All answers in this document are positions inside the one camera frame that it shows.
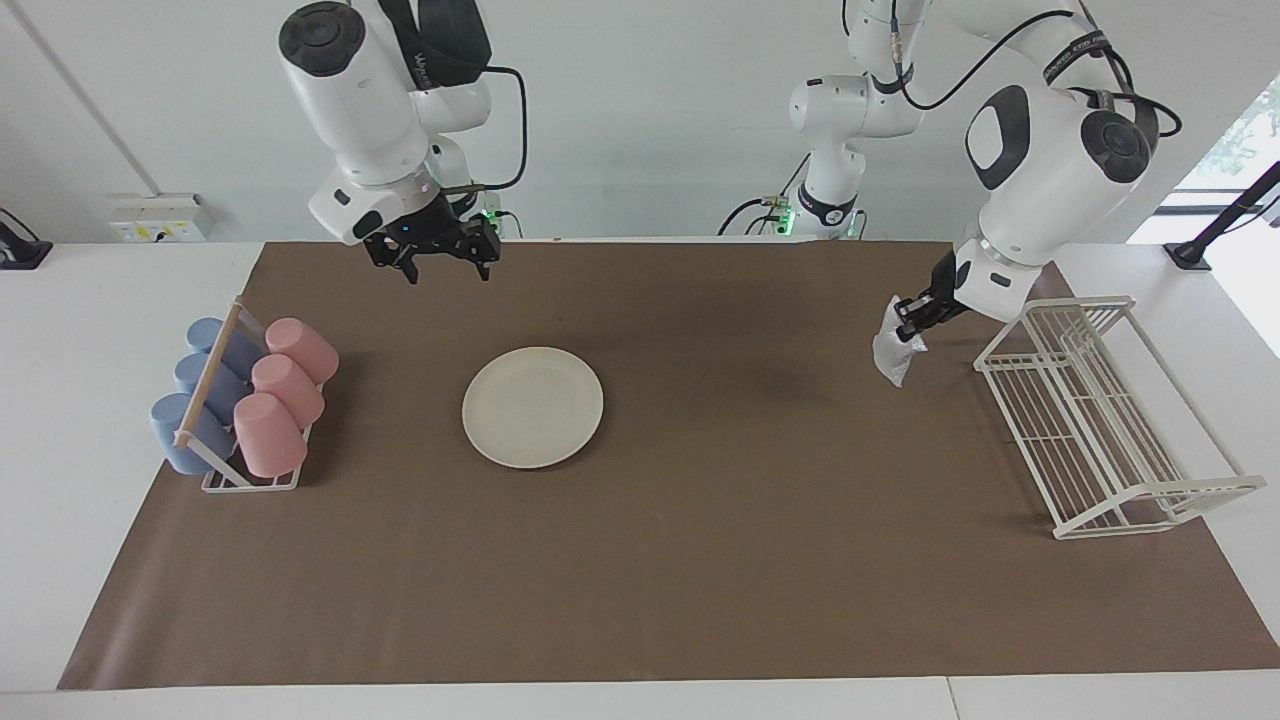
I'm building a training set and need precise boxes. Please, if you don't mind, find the cream round plate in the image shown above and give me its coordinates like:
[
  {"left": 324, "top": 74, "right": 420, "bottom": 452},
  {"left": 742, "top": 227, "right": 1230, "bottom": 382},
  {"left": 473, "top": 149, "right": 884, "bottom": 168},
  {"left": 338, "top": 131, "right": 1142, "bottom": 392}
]
[{"left": 462, "top": 346, "right": 605, "bottom": 470}]

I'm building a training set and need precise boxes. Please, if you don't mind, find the pink plastic cup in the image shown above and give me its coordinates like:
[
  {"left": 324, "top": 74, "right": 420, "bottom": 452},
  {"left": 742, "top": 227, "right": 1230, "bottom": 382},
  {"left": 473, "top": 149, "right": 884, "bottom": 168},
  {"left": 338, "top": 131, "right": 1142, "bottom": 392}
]
[
  {"left": 265, "top": 317, "right": 340, "bottom": 386},
  {"left": 233, "top": 392, "right": 309, "bottom": 479},
  {"left": 250, "top": 354, "right": 326, "bottom": 429}
]

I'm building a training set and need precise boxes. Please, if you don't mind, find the blue plastic cup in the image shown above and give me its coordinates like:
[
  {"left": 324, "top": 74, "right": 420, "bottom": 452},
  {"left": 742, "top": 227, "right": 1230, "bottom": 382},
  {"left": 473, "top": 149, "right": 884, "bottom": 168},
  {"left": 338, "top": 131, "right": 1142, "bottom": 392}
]
[
  {"left": 186, "top": 317, "right": 266, "bottom": 379},
  {"left": 150, "top": 393, "right": 239, "bottom": 476},
  {"left": 174, "top": 352, "right": 253, "bottom": 426}
]

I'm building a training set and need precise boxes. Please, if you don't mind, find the cup rack with wooden bar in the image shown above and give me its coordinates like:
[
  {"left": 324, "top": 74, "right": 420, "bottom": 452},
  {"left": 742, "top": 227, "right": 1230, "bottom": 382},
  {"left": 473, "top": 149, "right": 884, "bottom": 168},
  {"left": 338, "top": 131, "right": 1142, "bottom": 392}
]
[{"left": 172, "top": 297, "right": 326, "bottom": 493}]

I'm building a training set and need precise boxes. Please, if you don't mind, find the black stand with slanted pole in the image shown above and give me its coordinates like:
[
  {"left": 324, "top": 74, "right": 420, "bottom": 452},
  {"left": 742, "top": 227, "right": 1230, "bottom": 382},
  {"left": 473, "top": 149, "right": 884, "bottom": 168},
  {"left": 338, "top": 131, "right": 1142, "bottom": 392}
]
[{"left": 1163, "top": 160, "right": 1280, "bottom": 271}]

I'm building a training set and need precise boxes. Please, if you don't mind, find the brown table mat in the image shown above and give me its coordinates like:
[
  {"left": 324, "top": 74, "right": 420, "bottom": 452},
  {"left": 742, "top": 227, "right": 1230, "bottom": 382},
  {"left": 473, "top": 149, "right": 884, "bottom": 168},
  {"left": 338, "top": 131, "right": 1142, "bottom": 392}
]
[{"left": 57, "top": 240, "right": 1280, "bottom": 691}]

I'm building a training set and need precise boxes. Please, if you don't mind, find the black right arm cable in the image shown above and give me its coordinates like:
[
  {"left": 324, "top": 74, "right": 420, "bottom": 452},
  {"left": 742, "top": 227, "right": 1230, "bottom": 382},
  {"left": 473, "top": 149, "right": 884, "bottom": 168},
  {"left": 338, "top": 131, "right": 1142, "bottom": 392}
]
[{"left": 440, "top": 65, "right": 528, "bottom": 193}]

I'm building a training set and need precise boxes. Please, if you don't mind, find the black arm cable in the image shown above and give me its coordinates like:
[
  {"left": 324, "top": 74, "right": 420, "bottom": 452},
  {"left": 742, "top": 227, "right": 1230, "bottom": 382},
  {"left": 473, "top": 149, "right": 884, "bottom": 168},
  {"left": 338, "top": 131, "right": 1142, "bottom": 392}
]
[
  {"left": 888, "top": 0, "right": 1183, "bottom": 138},
  {"left": 440, "top": 65, "right": 528, "bottom": 193}
]

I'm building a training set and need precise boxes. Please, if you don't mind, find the black left base cable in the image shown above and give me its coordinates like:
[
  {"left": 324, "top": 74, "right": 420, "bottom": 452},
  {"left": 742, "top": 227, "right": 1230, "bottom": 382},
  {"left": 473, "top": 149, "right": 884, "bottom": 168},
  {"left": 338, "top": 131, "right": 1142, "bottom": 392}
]
[{"left": 717, "top": 150, "right": 811, "bottom": 238}]

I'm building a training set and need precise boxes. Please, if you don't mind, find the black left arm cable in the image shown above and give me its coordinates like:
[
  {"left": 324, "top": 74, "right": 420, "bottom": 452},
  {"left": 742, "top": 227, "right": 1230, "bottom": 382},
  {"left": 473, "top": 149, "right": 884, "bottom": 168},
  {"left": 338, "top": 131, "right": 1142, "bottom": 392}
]
[{"left": 888, "top": 0, "right": 1183, "bottom": 138}]

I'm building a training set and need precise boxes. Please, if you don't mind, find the white wall outlet box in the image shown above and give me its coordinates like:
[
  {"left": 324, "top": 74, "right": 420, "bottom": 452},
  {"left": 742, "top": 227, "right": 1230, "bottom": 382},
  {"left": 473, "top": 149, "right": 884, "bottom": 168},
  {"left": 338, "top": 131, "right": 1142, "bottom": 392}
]
[{"left": 107, "top": 193, "right": 213, "bottom": 244}]

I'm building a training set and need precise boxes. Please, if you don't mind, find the white wire dish rack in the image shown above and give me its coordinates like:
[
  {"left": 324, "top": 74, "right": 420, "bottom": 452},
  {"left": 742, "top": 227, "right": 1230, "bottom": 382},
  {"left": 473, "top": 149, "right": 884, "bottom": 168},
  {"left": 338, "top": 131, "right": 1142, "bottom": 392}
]
[{"left": 973, "top": 294, "right": 1268, "bottom": 541}]

